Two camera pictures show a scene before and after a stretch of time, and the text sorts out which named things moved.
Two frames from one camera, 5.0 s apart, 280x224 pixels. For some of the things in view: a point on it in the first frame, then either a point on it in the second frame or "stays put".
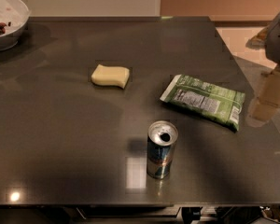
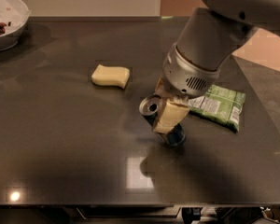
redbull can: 161,148 → 149,106
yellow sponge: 111,76 stays put
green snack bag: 217,104 stays put
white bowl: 7,10 stays put
